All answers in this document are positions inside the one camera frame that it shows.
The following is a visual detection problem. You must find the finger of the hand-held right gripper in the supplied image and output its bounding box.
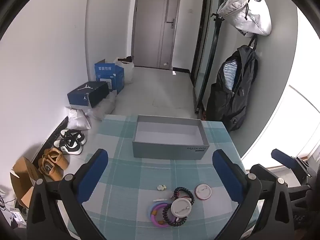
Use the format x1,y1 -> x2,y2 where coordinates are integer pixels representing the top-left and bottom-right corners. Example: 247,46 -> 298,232
287,184 -> 313,207
271,149 -> 314,180

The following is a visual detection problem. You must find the black backpack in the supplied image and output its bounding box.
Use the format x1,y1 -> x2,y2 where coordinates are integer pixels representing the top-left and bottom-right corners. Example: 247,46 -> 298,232
206,44 -> 259,132

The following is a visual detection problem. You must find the white round pin badge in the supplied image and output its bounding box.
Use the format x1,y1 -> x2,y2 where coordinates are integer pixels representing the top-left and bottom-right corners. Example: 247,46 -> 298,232
170,198 -> 193,218

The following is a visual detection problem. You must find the teal plaid tablecloth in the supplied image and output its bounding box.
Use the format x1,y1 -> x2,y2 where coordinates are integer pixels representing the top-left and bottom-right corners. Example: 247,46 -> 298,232
56,114 -> 262,240

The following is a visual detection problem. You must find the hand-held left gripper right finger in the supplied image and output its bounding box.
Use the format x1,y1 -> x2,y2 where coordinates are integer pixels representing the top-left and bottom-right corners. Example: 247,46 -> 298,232
212,149 -> 297,240

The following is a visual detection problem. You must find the white round badge red rim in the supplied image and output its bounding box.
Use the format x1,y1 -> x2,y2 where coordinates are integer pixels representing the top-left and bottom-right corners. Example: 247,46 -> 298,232
195,184 -> 213,201

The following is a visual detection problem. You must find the grey door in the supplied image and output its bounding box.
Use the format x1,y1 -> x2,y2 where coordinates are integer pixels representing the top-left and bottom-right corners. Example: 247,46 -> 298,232
132,0 -> 182,70

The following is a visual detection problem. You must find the black spiral hair tie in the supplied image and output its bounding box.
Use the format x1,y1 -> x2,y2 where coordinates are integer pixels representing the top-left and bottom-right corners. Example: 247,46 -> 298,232
162,202 -> 188,228

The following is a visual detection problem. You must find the black coat rack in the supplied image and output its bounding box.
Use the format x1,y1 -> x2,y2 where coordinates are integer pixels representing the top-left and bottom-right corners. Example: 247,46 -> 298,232
211,12 -> 224,48

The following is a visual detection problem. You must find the black white sneaker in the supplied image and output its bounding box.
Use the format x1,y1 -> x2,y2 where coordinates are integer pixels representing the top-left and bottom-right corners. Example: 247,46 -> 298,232
53,139 -> 83,155
59,129 -> 87,144

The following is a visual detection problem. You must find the white plastic bag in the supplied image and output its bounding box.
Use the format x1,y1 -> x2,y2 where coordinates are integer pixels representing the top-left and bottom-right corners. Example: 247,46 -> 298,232
114,56 -> 135,84

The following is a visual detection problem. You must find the small white box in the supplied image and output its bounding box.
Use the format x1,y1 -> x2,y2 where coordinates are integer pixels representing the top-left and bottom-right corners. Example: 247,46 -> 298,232
11,211 -> 24,224

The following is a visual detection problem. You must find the grey cardboard box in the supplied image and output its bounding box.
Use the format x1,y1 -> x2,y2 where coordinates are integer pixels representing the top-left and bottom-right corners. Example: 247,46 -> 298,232
132,115 -> 209,160

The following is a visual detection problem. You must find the clear plastic bag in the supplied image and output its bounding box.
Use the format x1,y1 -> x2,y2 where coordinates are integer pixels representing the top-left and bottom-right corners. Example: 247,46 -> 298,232
86,92 -> 117,120

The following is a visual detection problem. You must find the purple ring bracelet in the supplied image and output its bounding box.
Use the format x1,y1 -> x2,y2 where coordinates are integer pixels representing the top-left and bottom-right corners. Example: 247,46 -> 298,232
150,203 -> 173,228

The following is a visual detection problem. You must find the black framed mirror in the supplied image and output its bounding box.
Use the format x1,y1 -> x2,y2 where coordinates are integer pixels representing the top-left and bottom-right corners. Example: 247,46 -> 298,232
190,0 -> 225,114

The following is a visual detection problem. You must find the white parcel bag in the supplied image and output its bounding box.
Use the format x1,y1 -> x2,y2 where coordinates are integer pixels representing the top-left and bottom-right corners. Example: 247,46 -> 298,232
65,106 -> 91,130

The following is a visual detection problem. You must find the brown cardboard box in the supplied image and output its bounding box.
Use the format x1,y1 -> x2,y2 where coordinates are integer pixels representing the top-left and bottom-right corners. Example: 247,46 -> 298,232
10,156 -> 43,208

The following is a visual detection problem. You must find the dark red spiral hair tie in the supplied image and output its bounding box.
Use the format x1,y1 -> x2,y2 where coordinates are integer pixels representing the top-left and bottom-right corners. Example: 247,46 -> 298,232
174,187 -> 195,205

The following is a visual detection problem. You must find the brown shoe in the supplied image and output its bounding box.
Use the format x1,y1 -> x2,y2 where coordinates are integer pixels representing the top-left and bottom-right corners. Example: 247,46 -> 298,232
37,155 -> 63,182
44,148 -> 70,170

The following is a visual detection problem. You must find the dark blue shoe box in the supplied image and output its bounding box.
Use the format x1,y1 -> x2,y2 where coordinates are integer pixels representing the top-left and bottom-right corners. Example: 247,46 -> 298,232
67,81 -> 110,108

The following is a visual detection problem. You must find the black flat panel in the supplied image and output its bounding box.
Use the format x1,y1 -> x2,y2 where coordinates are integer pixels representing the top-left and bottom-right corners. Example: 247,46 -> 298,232
30,116 -> 69,160

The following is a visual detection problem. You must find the light blue ring bracelet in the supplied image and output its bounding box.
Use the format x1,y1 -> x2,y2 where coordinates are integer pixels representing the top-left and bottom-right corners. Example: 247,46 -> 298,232
146,203 -> 163,220

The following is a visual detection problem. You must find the blue carton box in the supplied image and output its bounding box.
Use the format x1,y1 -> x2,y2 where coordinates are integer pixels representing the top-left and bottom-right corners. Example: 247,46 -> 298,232
94,59 -> 125,94

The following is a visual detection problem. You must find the blue white striped shirt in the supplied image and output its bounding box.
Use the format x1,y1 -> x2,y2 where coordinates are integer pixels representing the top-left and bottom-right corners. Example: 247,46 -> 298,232
223,60 -> 237,90

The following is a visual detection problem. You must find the white hanging bag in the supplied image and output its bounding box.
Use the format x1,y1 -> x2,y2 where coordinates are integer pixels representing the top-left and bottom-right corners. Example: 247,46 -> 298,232
217,0 -> 272,37

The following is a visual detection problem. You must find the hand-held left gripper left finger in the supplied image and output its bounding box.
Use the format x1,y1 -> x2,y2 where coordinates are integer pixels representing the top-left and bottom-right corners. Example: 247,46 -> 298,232
26,149 -> 109,240

